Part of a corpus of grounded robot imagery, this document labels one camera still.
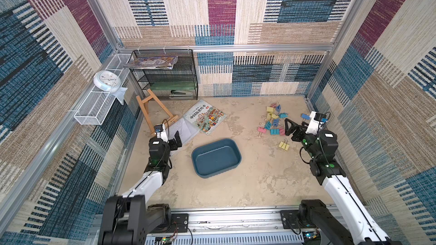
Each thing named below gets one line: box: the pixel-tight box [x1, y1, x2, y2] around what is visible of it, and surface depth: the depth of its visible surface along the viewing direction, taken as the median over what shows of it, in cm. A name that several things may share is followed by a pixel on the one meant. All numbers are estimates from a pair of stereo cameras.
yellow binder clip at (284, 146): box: [278, 141, 290, 151], surface depth 98 cm
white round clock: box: [93, 70, 122, 93], surface depth 76 cm
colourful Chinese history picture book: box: [182, 99, 228, 135], surface depth 111 cm
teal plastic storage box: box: [191, 138, 242, 179], surface depth 93 cm
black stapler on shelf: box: [169, 89, 194, 97], surface depth 113 cm
